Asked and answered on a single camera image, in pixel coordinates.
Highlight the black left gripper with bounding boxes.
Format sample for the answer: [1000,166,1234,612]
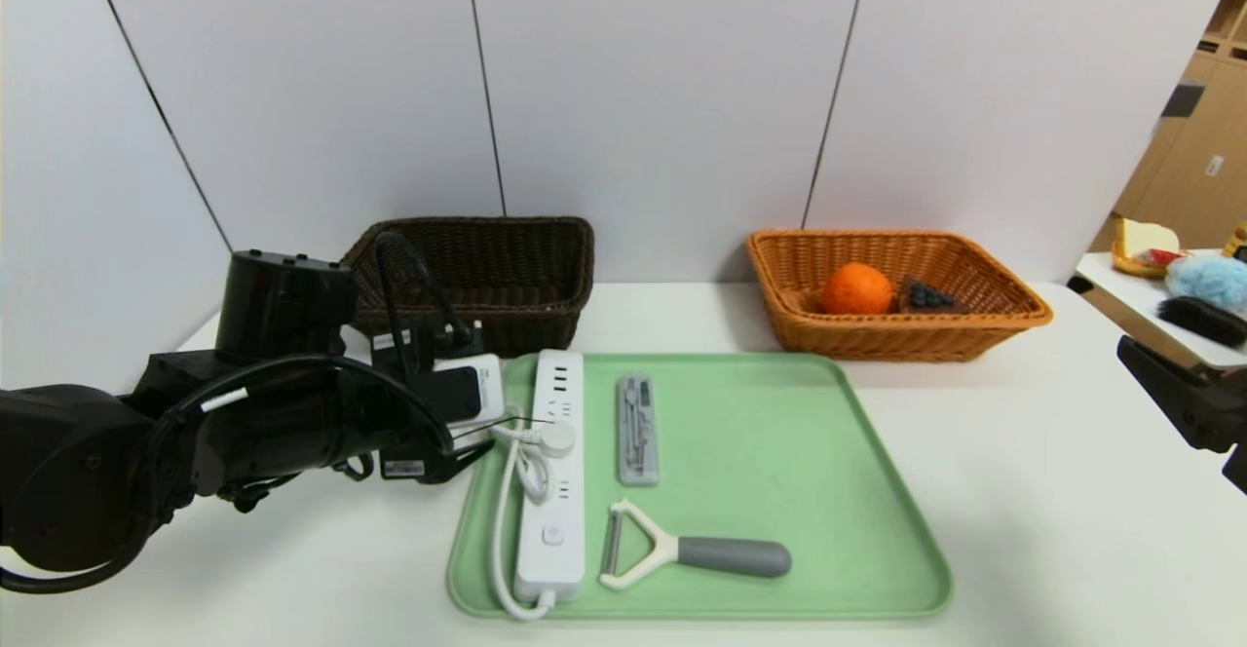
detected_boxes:
[333,365,496,485]

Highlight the white power strip with cord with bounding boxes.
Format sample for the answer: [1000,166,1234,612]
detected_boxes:
[468,349,588,621]

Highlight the grey clear compass case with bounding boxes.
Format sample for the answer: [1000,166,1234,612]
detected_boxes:
[616,375,663,487]

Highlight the orange fruit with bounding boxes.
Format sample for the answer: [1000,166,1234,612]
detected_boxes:
[818,262,895,316]

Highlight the chocolate blueberry cake slice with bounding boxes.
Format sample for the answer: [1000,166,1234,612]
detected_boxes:
[896,277,971,315]

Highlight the dark brown wicker basket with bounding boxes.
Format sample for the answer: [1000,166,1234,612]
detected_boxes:
[341,216,595,359]

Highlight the orange wicker basket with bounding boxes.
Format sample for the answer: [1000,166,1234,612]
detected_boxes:
[747,229,1053,363]

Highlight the small yellow wicker basket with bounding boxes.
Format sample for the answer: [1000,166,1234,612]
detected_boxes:
[1112,246,1185,282]

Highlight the light green plastic tray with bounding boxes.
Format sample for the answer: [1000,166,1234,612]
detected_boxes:
[447,352,953,621]

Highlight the white side table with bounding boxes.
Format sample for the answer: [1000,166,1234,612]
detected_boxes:
[1075,251,1247,375]

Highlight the pale yellow bread slice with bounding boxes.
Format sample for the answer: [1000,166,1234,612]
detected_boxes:
[1116,220,1180,260]

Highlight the black brush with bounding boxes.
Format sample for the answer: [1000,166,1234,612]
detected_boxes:
[1157,296,1247,348]

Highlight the blue fluffy bath sponge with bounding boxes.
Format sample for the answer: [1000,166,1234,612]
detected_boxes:
[1164,255,1247,315]

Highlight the light wooden cabinet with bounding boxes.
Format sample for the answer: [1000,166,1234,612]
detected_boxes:
[1086,0,1247,254]

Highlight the dark grey cabinet plate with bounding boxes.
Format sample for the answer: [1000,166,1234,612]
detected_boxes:
[1158,84,1205,122]

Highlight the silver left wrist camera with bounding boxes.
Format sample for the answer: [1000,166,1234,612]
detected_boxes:
[427,355,506,438]

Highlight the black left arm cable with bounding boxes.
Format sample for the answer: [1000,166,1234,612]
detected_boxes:
[0,232,471,596]

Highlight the white peeler with grey handle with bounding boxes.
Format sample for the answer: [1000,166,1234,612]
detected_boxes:
[598,498,793,591]

